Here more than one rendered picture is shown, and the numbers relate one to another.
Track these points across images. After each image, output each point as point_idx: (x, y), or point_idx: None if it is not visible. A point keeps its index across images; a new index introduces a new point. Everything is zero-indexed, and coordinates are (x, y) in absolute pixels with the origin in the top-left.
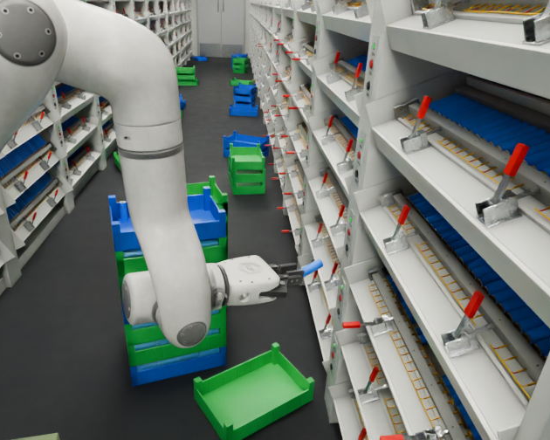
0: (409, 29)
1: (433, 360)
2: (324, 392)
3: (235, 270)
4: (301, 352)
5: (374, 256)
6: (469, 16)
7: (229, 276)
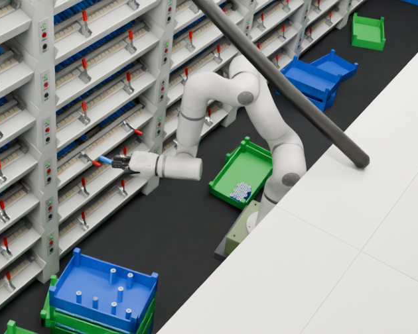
0: (79, 44)
1: (91, 134)
2: (39, 286)
3: (150, 159)
4: (16, 319)
5: None
6: (90, 22)
7: (155, 158)
